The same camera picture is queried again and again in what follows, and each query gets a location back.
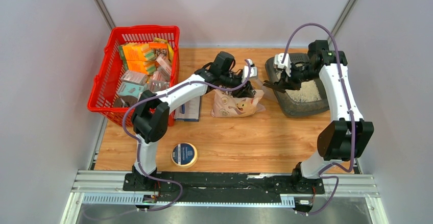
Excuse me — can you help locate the grey pink box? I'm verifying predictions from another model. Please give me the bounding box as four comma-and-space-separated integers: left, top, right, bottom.
121, 70, 149, 85

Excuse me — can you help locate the razor blister pack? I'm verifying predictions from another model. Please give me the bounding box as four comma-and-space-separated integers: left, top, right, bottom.
174, 96, 202, 122

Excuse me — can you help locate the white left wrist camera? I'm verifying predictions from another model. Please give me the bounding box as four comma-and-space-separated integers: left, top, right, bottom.
242, 59, 258, 82

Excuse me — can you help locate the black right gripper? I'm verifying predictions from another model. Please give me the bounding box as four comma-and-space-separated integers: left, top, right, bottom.
277, 62, 320, 91

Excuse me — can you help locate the white red wrapped pack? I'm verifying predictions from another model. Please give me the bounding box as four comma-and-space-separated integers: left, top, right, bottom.
156, 54, 172, 77

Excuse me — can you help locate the yellow orange snack pack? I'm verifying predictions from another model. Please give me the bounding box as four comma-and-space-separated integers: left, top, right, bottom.
149, 37, 174, 62

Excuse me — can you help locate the orange green sponge pack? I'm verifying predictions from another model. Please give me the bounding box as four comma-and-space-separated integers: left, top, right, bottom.
121, 42, 155, 61

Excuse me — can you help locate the dark grey litter box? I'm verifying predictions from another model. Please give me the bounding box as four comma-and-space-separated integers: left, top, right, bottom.
264, 53, 329, 118

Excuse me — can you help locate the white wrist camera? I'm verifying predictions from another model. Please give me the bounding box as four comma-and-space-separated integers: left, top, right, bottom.
242, 59, 258, 82
273, 53, 292, 77

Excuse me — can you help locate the red plastic basket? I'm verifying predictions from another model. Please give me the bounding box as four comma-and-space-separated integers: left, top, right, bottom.
87, 25, 180, 127

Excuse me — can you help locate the teal box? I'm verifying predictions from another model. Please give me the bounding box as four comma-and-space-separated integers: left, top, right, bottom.
116, 82, 147, 98

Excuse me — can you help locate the clear plastic scoop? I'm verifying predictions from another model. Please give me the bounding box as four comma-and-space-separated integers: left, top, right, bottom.
250, 78, 278, 103

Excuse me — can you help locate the tape roll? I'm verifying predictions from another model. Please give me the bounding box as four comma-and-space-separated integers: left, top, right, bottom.
171, 143, 198, 168

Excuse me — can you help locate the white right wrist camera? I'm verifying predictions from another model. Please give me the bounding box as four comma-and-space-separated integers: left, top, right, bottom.
273, 53, 292, 77

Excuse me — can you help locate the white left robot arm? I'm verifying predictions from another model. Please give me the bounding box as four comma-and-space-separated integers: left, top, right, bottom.
130, 52, 257, 191

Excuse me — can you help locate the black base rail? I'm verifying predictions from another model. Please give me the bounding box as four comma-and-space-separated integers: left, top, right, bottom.
123, 171, 325, 203

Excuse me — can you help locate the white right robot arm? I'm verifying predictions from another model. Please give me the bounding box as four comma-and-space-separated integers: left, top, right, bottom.
264, 40, 374, 193

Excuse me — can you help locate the pink cat litter bag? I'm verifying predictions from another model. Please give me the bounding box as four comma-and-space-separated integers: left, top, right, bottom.
210, 90, 265, 118

